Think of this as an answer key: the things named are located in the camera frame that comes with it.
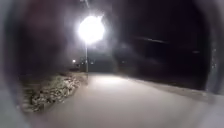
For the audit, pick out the grey asphalt path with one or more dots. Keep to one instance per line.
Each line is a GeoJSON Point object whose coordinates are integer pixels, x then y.
{"type": "Point", "coordinates": [116, 103]}

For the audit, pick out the street lamp on pole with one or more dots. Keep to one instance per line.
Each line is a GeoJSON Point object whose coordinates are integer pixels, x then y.
{"type": "Point", "coordinates": [87, 56]}

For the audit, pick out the dark grass verge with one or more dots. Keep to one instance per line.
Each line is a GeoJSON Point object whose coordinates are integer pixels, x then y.
{"type": "Point", "coordinates": [166, 83]}

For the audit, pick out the grass verge with snow patches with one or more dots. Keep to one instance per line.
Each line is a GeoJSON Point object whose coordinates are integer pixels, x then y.
{"type": "Point", "coordinates": [55, 90]}

